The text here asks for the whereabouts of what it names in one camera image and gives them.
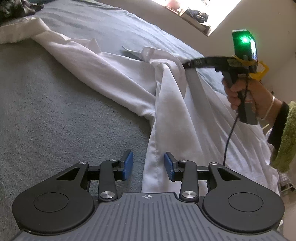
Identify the pink pot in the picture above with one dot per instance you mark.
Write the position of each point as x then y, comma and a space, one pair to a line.
172, 3

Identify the person's right hand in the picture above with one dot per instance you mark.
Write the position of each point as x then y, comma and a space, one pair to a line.
261, 97

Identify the box of dark clothes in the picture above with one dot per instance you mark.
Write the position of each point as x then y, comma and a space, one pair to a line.
196, 17

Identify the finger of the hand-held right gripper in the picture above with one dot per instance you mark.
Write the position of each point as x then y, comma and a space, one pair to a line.
201, 63

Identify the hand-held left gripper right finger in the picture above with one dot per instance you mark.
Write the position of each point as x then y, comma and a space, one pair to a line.
168, 165

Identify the black white plaid shirt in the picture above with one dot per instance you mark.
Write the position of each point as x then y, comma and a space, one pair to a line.
13, 9

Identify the grey bed blanket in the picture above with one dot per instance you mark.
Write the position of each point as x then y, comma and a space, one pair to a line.
57, 111

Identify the person's right forearm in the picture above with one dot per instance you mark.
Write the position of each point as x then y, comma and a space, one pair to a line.
281, 125

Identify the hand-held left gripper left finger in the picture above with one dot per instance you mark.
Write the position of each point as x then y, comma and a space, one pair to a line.
128, 165

